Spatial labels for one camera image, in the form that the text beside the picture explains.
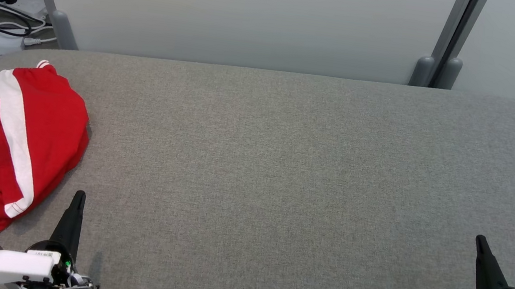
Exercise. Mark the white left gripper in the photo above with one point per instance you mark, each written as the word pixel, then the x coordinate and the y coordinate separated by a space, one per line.
pixel 13 269

